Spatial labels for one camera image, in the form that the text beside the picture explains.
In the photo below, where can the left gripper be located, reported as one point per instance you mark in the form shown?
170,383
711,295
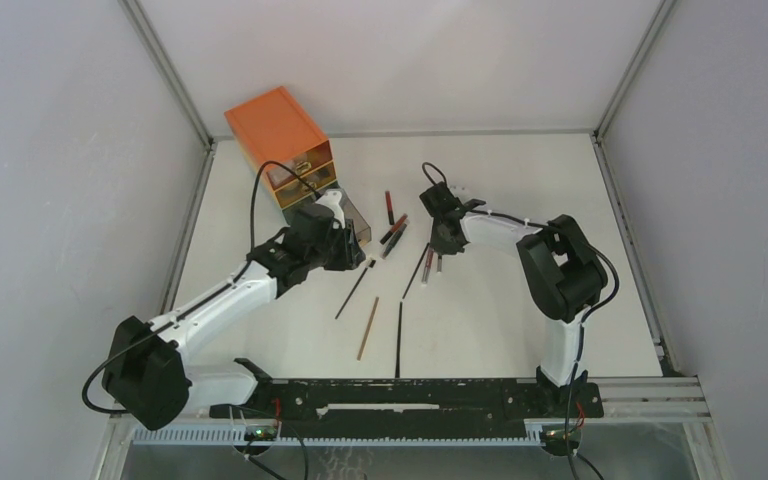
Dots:
351,255

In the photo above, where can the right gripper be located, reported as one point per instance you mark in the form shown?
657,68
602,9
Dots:
442,248

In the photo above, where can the black eyebrow comb brush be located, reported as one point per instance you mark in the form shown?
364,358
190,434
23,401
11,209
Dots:
371,263

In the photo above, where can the orange yellow blue drawer box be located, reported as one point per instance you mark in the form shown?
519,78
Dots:
273,126

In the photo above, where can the red lipstick silver end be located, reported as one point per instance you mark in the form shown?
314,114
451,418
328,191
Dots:
428,263

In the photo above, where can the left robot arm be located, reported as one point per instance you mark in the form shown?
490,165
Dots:
149,370

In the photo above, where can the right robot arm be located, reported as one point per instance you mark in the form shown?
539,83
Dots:
564,272

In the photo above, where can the dark green makeup pen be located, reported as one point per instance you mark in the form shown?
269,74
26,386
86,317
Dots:
393,241

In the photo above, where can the orange lip gloss black cap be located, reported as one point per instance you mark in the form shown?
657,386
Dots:
393,229

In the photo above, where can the thin black eyeliner brush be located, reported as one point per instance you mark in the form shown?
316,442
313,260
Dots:
419,263

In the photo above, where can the red lip gloss black cap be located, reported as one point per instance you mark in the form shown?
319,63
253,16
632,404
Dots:
389,208

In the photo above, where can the long thin black brush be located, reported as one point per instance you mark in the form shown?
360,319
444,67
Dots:
397,369

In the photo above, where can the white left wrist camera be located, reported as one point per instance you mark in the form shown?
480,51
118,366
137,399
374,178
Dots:
333,199

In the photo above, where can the aluminium frame rail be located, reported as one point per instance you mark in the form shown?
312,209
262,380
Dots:
137,16

